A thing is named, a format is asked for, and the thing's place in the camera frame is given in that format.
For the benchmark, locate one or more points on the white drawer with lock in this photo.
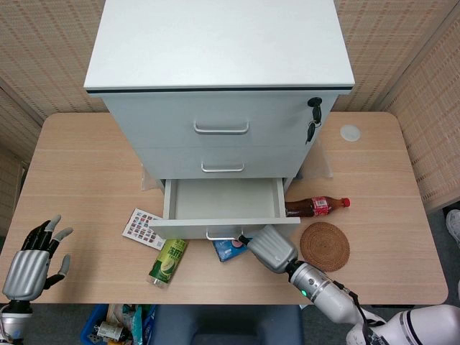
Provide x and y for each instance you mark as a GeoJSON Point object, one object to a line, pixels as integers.
{"type": "Point", "coordinates": [161, 118]}

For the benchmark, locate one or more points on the wide woven bamboo screen panel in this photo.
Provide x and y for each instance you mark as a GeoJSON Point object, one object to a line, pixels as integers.
{"type": "Point", "coordinates": [36, 54]}

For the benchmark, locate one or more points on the narrow woven bamboo screen panel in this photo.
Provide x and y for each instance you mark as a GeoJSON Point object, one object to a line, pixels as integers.
{"type": "Point", "coordinates": [10, 161]}

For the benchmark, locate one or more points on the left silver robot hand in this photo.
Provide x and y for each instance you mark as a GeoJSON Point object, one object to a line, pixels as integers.
{"type": "Point", "coordinates": [27, 273]}

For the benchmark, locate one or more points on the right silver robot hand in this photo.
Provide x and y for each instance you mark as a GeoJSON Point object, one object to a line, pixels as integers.
{"type": "Point", "coordinates": [273, 248]}

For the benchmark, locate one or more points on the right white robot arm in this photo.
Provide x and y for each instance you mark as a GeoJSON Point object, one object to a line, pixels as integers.
{"type": "Point", "coordinates": [323, 291]}

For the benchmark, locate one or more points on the white drawer cabinet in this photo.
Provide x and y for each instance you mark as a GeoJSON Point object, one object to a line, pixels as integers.
{"type": "Point", "coordinates": [215, 43]}

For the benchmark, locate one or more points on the woven screen panel wooden frame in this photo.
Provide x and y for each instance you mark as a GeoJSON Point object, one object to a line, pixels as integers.
{"type": "Point", "coordinates": [431, 125]}

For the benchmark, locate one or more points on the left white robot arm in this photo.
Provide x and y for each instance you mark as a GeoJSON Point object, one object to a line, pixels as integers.
{"type": "Point", "coordinates": [14, 320]}

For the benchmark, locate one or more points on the round woven rattan coaster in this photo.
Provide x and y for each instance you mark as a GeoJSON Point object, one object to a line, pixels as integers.
{"type": "Point", "coordinates": [325, 246]}

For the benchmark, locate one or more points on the blue grey seat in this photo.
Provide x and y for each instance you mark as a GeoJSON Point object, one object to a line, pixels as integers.
{"type": "Point", "coordinates": [223, 327]}

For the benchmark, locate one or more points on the blue Oreo cookie box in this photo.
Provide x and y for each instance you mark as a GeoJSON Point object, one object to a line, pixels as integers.
{"type": "Point", "coordinates": [226, 251]}

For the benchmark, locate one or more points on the blue plastic bin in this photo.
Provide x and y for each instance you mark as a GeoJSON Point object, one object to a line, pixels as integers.
{"type": "Point", "coordinates": [91, 323]}

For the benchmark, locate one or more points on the black key in lock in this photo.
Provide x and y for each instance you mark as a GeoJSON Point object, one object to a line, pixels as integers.
{"type": "Point", "coordinates": [316, 108]}

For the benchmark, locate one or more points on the green snack packet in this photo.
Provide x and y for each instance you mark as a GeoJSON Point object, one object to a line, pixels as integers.
{"type": "Point", "coordinates": [134, 323]}

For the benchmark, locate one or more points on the black hanging key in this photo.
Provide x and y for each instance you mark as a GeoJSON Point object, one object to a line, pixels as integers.
{"type": "Point", "coordinates": [311, 133]}

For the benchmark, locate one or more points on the patterned card sheet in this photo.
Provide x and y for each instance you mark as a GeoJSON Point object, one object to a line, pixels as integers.
{"type": "Point", "coordinates": [142, 226]}

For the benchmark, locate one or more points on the cola bottle with red cap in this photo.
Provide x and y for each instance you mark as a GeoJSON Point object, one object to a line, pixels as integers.
{"type": "Point", "coordinates": [316, 207]}

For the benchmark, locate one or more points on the white shoe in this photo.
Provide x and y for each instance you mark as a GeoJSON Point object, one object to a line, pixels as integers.
{"type": "Point", "coordinates": [453, 230]}

